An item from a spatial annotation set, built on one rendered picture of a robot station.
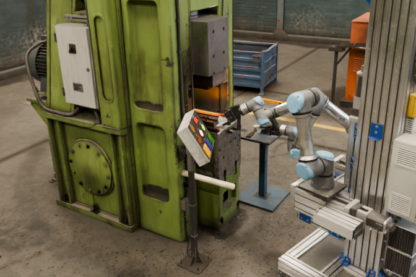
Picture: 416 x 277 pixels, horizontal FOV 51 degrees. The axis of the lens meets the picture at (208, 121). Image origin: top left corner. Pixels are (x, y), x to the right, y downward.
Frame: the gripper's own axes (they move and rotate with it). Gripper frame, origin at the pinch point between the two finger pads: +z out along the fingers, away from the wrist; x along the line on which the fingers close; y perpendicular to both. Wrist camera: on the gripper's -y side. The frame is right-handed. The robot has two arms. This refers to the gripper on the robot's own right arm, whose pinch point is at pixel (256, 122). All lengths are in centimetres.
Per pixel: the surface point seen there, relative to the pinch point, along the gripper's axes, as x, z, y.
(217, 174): -16, 26, 45
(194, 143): -71, 10, -9
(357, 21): 343, 11, -24
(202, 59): -17, 36, -49
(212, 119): -7.9, 34.4, 1.4
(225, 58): 8, 31, -45
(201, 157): -70, 6, 1
